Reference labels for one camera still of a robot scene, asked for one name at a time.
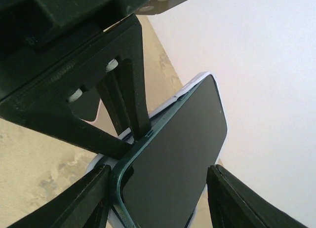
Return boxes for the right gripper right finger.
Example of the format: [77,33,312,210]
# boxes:
[206,165,305,228]

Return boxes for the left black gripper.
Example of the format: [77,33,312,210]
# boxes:
[0,0,149,98]

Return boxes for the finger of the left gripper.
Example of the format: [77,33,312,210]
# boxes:
[96,15,151,141]
[0,56,132,159]

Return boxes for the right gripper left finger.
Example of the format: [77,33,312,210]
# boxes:
[10,165,111,228]

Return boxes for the lavender phone case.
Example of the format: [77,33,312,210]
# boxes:
[87,71,229,228]

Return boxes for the teal phone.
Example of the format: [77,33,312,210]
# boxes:
[112,74,228,228]

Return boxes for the phone in pink case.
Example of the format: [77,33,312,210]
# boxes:
[69,87,101,125]

